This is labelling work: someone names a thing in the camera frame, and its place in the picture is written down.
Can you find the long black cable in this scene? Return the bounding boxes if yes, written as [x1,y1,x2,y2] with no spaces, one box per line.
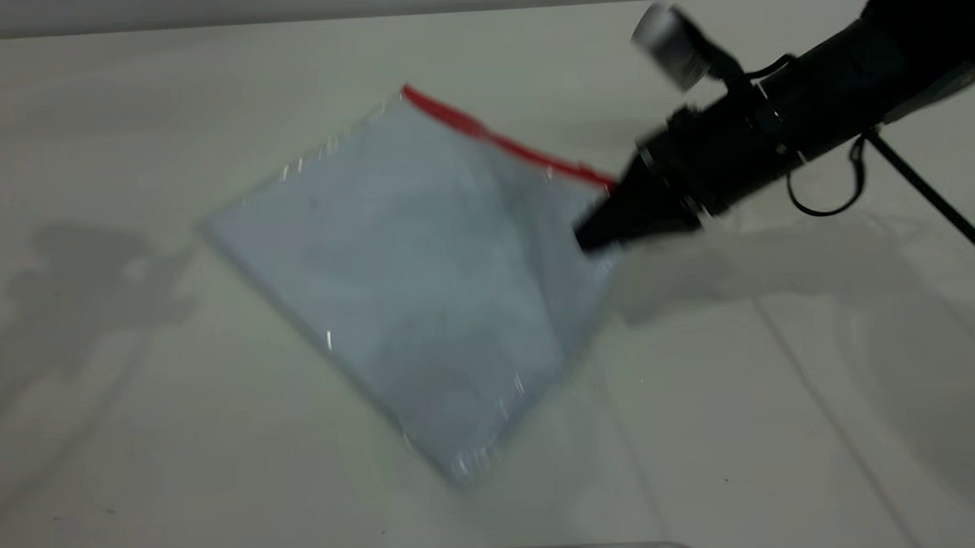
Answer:
[862,126,975,281]

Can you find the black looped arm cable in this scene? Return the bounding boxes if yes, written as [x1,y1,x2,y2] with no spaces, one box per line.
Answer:
[785,130,869,219]

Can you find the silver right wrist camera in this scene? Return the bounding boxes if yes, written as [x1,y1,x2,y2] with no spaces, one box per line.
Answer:
[630,1,751,100]

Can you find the clear zip bag red zipper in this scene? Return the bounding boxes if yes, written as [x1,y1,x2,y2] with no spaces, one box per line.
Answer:
[195,75,631,500]

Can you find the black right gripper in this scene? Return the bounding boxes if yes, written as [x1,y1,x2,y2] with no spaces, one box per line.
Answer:
[569,84,808,252]

